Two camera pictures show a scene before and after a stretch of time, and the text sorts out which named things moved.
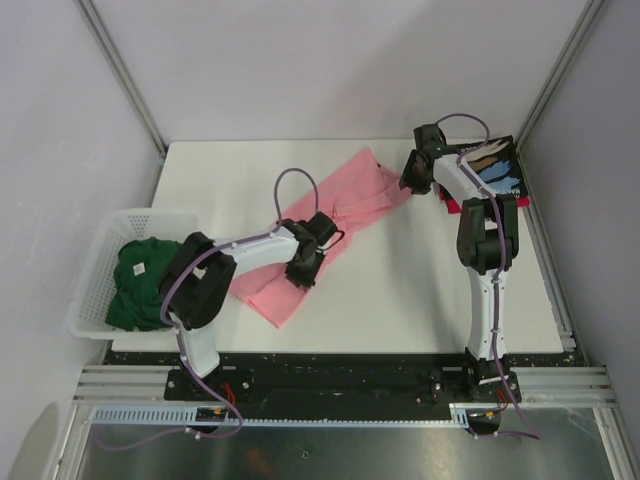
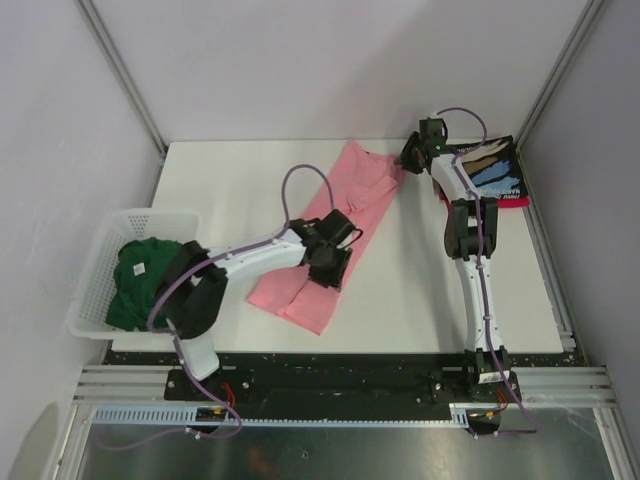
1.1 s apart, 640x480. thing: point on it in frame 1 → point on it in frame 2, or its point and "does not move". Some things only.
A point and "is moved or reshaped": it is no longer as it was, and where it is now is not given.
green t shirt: (138, 275) does not move
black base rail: (286, 380) does not move
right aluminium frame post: (592, 9) does not move
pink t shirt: (346, 198) is moved or reshaped
